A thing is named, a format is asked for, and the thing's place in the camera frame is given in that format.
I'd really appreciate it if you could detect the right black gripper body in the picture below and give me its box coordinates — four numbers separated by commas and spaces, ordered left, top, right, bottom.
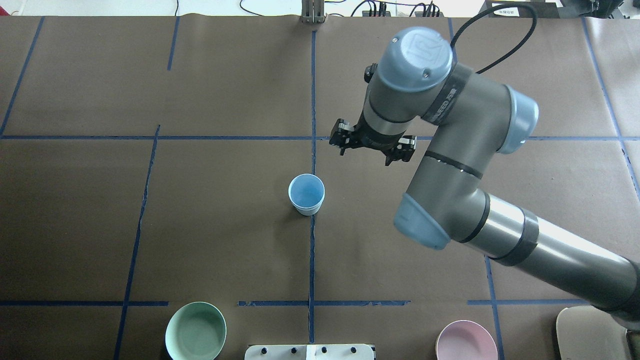
355, 112, 409, 156

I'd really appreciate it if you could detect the black right camera cable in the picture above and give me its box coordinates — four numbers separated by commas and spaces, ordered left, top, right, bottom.
449, 4, 538, 75

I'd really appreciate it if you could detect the green bowl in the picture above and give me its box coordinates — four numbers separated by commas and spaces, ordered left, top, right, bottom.
164, 301, 227, 360

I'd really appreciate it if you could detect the white camera mounting post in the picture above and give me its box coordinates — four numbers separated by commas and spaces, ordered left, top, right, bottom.
244, 343, 377, 360

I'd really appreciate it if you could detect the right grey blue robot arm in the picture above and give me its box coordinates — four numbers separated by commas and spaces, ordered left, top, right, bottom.
355, 26, 639, 329

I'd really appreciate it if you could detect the blue cup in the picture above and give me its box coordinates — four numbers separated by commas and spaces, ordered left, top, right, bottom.
287, 173, 326, 216

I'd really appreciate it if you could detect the cream toaster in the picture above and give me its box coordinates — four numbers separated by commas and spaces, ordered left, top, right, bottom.
553, 305, 639, 360

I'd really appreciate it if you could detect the black box with label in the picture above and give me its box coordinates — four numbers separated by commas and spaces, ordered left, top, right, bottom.
478, 0, 560, 19

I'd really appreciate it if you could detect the pink bowl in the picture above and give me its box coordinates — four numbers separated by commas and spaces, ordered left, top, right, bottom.
434, 320, 499, 360

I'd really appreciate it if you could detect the aluminium frame post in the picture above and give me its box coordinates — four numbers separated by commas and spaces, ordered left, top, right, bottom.
301, 0, 327, 24

